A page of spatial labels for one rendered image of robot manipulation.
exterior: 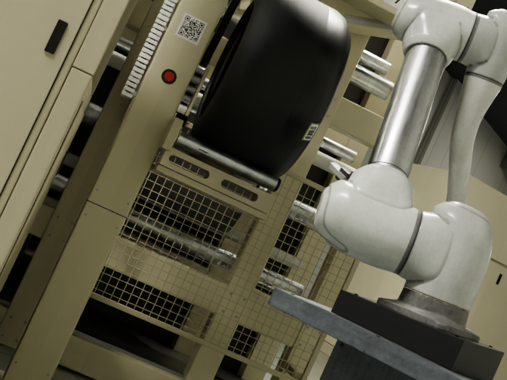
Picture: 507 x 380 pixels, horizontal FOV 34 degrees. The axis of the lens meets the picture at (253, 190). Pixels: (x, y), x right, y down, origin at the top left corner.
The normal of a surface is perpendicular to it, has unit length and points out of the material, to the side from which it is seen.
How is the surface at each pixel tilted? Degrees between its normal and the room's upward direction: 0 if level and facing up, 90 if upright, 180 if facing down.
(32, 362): 90
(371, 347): 90
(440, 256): 91
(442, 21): 71
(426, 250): 93
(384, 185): 63
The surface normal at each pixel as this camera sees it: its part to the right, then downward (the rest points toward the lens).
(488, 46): 0.05, 0.15
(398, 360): -0.50, -0.28
